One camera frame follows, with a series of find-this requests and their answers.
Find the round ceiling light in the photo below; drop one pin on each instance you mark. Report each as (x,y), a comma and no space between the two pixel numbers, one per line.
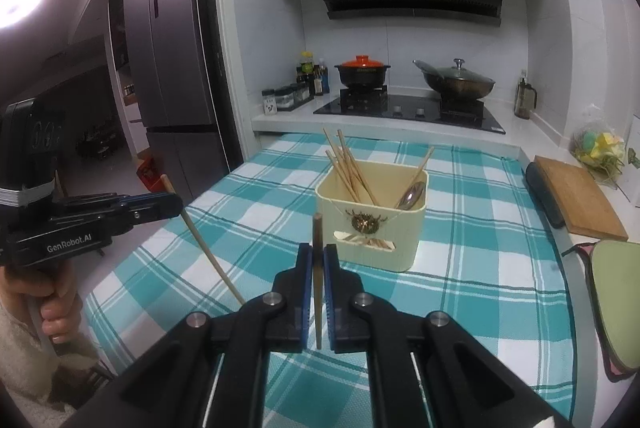
(17,0)

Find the row of spice jars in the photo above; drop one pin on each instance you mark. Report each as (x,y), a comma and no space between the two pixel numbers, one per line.
(294,97)

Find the person's left forearm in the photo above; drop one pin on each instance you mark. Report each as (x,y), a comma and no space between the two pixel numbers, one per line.
(20,358)

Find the wooden cutting board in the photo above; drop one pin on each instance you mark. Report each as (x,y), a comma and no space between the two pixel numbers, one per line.
(580,198)

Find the bag of colourful sponges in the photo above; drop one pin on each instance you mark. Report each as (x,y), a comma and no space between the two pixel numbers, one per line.
(600,148)

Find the group of sauce bottles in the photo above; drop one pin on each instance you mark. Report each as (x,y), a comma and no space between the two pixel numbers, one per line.
(312,75)

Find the grey refrigerator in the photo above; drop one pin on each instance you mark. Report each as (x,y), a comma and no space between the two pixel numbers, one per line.
(175,58)

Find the person's left hand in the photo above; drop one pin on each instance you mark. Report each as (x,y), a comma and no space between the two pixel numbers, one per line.
(60,318)

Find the cream utensil holder box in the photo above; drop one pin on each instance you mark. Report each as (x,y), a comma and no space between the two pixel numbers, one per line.
(370,253)

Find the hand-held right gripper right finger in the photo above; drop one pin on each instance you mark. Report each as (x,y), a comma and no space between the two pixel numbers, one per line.
(331,298)

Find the dark door frame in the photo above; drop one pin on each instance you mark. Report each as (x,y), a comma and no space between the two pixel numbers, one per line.
(215,33)

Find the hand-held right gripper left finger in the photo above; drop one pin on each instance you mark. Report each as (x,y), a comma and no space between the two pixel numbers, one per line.
(305,298)

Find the wok with glass lid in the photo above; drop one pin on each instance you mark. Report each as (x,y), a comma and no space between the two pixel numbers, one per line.
(457,83)

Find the black pot with orange lid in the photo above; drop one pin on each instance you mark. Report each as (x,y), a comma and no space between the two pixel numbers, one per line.
(362,70)

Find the wooden chopstick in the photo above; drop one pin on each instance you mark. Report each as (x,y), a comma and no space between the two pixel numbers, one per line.
(345,175)
(336,168)
(347,148)
(332,145)
(210,258)
(352,163)
(317,238)

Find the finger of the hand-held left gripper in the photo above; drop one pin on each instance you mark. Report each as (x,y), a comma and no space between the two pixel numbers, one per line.
(150,207)

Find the black gas hob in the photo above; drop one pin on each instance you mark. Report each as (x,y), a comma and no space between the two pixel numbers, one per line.
(400,110)

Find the teal checked tablecloth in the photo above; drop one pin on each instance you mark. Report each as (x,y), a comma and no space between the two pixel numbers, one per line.
(450,308)

